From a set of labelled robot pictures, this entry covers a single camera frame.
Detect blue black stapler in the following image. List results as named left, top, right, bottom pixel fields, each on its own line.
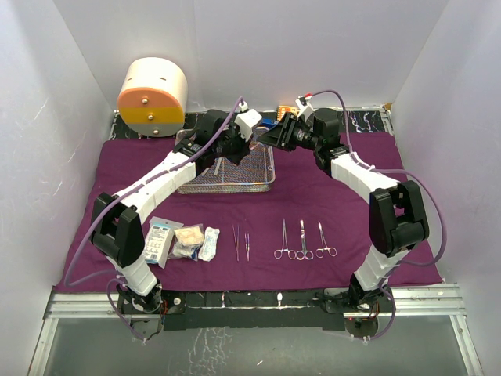
left=260, top=118, right=278, bottom=129

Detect beige bandage roll packet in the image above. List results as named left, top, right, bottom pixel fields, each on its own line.
left=175, top=225, right=204, bottom=246

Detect metal surgical scissors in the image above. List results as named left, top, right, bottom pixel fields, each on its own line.
left=296, top=219, right=315, bottom=261

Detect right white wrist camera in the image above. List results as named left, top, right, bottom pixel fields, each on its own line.
left=295, top=93, right=315, bottom=121

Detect orange small box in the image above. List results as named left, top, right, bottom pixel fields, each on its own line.
left=276, top=105, right=298, bottom=121

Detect thin metal tweezers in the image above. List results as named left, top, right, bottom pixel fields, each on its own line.
left=232, top=225, right=240, bottom=262

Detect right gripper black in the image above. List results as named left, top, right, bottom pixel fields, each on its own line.
left=258, top=113, right=322, bottom=152

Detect small blue white packet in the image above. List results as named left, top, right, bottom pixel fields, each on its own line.
left=168, top=241, right=202, bottom=261

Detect black base frame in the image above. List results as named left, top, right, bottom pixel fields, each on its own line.
left=117, top=287, right=393, bottom=334

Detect wire mesh metal tray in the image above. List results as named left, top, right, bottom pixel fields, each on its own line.
left=178, top=126, right=276, bottom=194

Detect wide metal tweezers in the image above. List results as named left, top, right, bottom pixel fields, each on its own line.
left=244, top=232, right=251, bottom=262

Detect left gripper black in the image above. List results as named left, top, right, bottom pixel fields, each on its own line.
left=214, top=123, right=254, bottom=167

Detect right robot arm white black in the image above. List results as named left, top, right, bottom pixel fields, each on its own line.
left=258, top=108, right=429, bottom=311

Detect white gauze packet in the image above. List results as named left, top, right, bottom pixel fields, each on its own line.
left=142, top=216, right=183, bottom=269

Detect metal forceps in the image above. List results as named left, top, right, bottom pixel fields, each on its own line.
left=315, top=222, right=337, bottom=259
left=273, top=219, right=297, bottom=260

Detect round white drawer box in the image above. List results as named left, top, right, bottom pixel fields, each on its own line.
left=117, top=57, right=188, bottom=137

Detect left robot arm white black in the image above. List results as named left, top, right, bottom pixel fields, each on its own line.
left=90, top=110, right=262, bottom=313

